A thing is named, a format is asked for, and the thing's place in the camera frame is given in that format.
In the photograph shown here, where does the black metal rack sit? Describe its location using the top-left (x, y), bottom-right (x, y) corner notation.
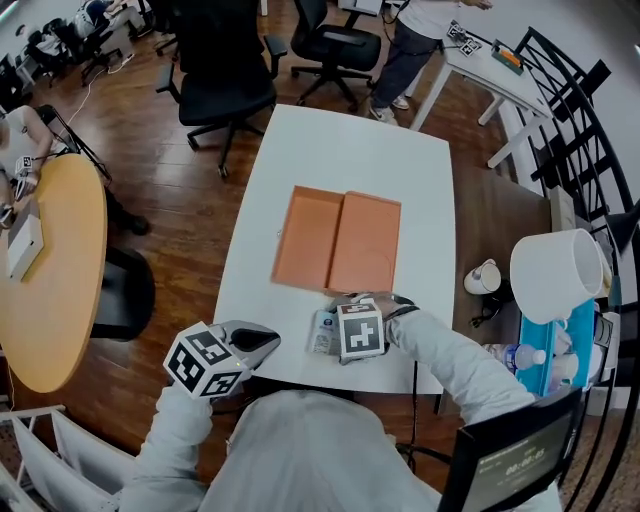
top-left (513, 26), bottom-right (640, 251)

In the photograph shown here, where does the black office chair with clothes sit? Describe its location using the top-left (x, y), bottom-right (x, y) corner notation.
top-left (23, 17), bottom-right (123, 87)

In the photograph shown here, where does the green and orange box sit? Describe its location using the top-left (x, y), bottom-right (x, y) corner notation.
top-left (491, 41), bottom-right (526, 77)

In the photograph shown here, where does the black round stool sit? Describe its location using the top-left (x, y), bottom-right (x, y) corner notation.
top-left (91, 243), bottom-right (157, 342)

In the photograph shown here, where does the white desk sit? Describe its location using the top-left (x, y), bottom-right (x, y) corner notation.
top-left (409, 29), bottom-right (554, 169)

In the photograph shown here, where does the white lampshade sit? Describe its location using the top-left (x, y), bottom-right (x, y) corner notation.
top-left (509, 227), bottom-right (609, 326)

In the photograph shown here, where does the black padded office chair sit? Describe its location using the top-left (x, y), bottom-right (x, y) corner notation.
top-left (289, 0), bottom-right (384, 112)

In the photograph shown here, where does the small white kettle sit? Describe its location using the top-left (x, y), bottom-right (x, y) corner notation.
top-left (463, 258), bottom-right (503, 296)

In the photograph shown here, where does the flat white box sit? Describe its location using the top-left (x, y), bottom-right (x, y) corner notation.
top-left (6, 214), bottom-right (46, 282)

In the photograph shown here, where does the person's grey hooded torso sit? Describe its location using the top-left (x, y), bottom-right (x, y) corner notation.
top-left (197, 389), bottom-right (459, 512)

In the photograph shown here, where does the black mesh office chair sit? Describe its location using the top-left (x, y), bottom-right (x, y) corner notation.
top-left (155, 0), bottom-right (290, 179)

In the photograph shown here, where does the dark brown side table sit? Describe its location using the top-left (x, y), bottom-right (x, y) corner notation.
top-left (451, 166), bottom-right (552, 346)

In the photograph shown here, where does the white wire rack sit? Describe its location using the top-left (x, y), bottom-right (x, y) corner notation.
top-left (0, 404), bottom-right (129, 512)

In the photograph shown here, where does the clear water bottle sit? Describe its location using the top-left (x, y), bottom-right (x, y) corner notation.
top-left (485, 343), bottom-right (548, 374)

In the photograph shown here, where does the person's left forearm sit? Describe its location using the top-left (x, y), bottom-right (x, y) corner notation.
top-left (118, 382), bottom-right (217, 512)

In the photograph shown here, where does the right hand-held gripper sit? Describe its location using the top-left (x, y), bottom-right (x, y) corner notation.
top-left (324, 291), bottom-right (419, 367)

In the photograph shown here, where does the person's right forearm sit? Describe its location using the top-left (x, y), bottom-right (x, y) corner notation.
top-left (383, 309), bottom-right (537, 427)

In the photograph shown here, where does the black timer tablet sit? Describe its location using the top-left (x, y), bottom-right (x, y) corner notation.
top-left (438, 386), bottom-right (585, 512)

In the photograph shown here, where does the round wooden table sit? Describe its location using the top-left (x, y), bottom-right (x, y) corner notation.
top-left (0, 152), bottom-right (109, 395)

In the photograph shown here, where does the blue plastic tray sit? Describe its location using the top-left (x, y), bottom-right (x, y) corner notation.
top-left (518, 298), bottom-right (600, 397)

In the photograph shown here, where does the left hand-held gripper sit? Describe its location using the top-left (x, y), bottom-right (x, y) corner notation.
top-left (163, 321), bottom-right (282, 401)

